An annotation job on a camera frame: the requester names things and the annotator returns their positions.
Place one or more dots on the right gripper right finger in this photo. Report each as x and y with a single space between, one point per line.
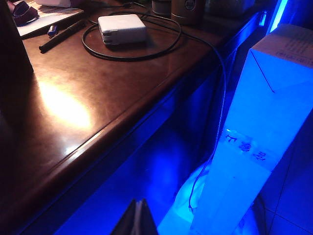
148 227

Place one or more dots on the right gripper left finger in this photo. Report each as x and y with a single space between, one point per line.
127 225

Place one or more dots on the black thermos bottle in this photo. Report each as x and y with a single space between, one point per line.
12 49

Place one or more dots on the tan metal thermos bottle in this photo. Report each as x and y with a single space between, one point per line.
185 14

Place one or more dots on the waste bin with white bag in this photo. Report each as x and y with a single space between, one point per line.
181 203

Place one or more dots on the tall cardboard box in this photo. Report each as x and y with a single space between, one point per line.
256 110

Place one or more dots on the white power adapter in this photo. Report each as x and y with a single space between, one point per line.
122 27

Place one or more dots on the black pen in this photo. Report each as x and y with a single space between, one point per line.
61 36

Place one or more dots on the flat grey notepad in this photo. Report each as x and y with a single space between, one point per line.
49 20

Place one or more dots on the small round metal tin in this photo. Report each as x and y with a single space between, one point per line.
161 7

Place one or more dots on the purple tissue box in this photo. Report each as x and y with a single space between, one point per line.
56 3

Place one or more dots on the dark purple pouch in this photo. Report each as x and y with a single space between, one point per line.
24 13

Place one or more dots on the vertical frame post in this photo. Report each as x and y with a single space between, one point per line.
277 14

